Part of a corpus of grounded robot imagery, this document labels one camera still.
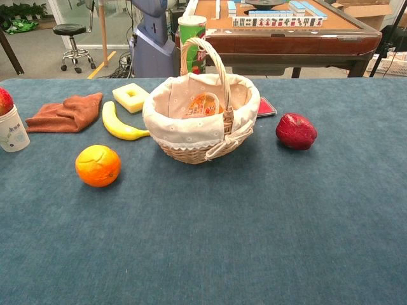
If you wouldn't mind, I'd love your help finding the dark red apple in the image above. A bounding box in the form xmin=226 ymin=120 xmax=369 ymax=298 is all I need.
xmin=275 ymin=112 xmax=319 ymax=151

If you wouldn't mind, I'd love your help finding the red yellow apple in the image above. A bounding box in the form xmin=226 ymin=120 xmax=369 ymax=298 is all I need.
xmin=0 ymin=86 xmax=15 ymax=117

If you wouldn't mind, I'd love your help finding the yellow banana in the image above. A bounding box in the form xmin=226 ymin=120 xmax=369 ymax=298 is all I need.
xmin=101 ymin=100 xmax=151 ymax=141

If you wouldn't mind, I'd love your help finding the brown folded cloth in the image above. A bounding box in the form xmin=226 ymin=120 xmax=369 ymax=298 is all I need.
xmin=25 ymin=91 xmax=104 ymax=134

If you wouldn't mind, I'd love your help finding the green chips can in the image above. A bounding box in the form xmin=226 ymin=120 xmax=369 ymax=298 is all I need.
xmin=177 ymin=15 xmax=208 ymax=77

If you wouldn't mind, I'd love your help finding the wooden pole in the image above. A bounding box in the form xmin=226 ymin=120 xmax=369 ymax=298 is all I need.
xmin=98 ymin=0 xmax=109 ymax=67

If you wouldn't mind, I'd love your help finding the green plant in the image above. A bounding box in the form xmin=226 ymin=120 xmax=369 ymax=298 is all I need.
xmin=0 ymin=2 xmax=48 ymax=35

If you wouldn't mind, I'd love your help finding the cardboard box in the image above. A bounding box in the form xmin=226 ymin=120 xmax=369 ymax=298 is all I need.
xmin=330 ymin=0 xmax=405 ymax=32

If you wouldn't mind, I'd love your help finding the orange snack packet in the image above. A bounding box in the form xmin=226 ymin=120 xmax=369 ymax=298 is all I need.
xmin=181 ymin=91 xmax=224 ymax=120

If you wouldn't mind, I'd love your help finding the wicker basket with cloth liner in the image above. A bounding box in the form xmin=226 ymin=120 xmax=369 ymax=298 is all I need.
xmin=142 ymin=37 xmax=262 ymax=165

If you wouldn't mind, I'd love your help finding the white plastic crate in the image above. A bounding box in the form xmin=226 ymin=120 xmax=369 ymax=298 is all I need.
xmin=366 ymin=51 xmax=407 ymax=78

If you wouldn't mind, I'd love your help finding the black cables bundle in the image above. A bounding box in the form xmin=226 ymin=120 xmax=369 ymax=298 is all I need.
xmin=106 ymin=50 xmax=134 ymax=79

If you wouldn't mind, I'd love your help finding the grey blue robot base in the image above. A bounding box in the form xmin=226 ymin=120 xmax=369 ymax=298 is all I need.
xmin=130 ymin=0 xmax=176 ymax=79

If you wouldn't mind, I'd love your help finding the orange fruit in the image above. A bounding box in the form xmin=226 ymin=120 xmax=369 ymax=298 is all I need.
xmin=74 ymin=144 xmax=122 ymax=188

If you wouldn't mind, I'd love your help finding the row of mahjong tiles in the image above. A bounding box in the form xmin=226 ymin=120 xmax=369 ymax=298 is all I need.
xmin=231 ymin=15 xmax=324 ymax=28

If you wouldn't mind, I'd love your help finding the black tripod stand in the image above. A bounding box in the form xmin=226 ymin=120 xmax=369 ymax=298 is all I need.
xmin=368 ymin=0 xmax=407 ymax=78

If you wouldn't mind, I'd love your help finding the wooden mahjong table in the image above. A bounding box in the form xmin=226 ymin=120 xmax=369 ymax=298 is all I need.
xmin=174 ymin=0 xmax=383 ymax=79

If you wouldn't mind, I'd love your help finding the black round stool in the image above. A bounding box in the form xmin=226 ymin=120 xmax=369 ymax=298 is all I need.
xmin=52 ymin=23 xmax=97 ymax=74

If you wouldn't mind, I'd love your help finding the yellow square sponge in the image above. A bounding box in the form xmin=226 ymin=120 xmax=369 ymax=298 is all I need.
xmin=111 ymin=83 xmax=150 ymax=114

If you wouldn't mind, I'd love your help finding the white paper cup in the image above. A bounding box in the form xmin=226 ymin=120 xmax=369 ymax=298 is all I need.
xmin=0 ymin=104 xmax=31 ymax=153

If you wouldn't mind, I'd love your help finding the blue table cloth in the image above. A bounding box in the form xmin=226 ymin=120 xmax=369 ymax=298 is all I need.
xmin=0 ymin=77 xmax=407 ymax=305

